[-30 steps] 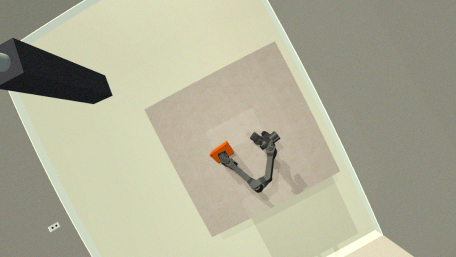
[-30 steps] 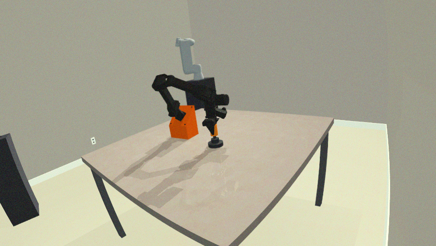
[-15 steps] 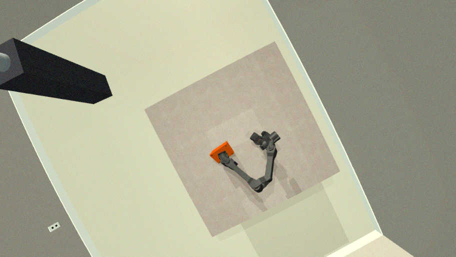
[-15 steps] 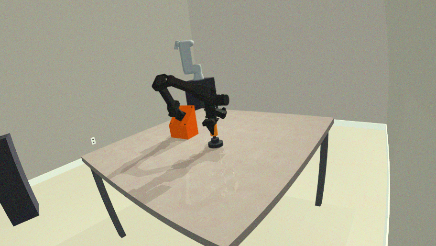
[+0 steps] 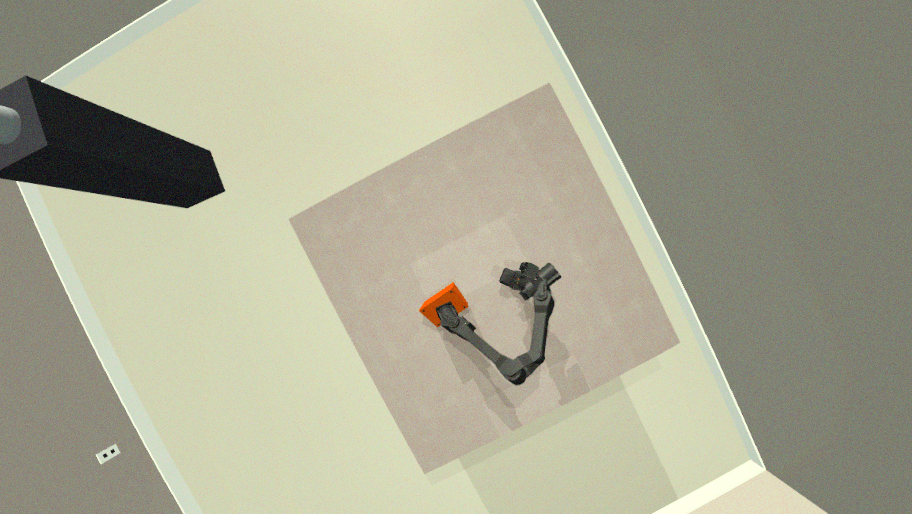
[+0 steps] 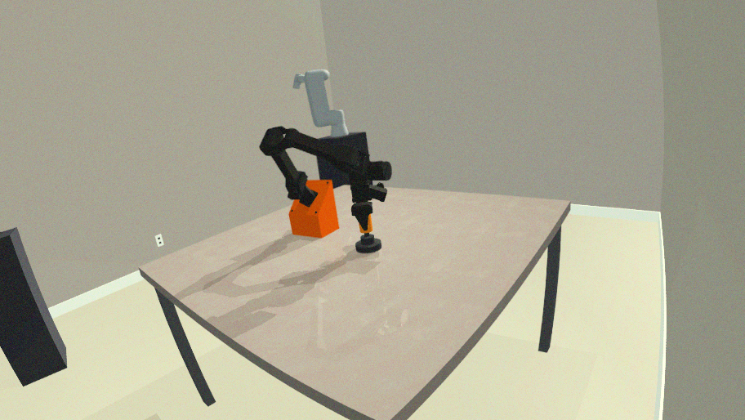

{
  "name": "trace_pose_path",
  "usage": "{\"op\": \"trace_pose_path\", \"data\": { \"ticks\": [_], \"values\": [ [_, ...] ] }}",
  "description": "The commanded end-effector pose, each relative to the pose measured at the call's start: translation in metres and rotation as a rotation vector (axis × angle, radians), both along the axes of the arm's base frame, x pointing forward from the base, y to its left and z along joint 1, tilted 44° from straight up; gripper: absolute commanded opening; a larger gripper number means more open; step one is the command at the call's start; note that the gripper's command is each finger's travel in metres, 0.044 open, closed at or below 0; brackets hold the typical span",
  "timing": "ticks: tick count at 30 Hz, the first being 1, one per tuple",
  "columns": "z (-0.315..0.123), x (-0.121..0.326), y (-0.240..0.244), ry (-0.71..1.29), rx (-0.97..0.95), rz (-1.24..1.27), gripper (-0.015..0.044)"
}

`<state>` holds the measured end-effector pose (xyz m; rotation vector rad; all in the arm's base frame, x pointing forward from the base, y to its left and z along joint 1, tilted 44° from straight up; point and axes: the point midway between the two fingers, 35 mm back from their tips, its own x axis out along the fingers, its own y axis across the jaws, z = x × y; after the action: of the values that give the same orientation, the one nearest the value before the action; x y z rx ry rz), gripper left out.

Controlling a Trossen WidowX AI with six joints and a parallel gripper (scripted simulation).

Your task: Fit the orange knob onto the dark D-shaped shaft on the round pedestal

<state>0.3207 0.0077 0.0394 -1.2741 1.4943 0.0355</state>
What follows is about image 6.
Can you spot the orange knob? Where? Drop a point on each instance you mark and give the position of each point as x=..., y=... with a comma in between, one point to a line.
x=370, y=227

